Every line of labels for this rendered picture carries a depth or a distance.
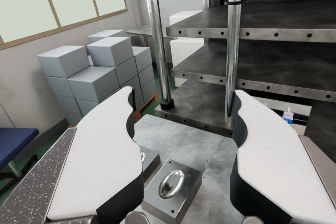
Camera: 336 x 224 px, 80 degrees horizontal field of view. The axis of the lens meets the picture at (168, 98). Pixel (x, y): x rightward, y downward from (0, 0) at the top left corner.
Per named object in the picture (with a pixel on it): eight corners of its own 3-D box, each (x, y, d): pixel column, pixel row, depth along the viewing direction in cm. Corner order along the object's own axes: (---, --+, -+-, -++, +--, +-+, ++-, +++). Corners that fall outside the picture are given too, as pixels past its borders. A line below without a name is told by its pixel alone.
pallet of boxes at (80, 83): (122, 93, 330) (105, 29, 279) (159, 99, 300) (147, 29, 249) (71, 133, 253) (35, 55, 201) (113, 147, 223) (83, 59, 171)
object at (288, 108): (303, 136, 98) (312, 106, 89) (245, 122, 112) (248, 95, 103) (308, 89, 133) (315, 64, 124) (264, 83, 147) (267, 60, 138)
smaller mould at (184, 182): (177, 230, 67) (175, 218, 63) (142, 209, 75) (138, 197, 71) (202, 183, 81) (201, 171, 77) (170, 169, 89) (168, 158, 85)
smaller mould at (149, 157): (137, 192, 81) (134, 182, 78) (114, 179, 87) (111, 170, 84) (161, 162, 93) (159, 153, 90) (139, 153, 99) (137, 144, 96)
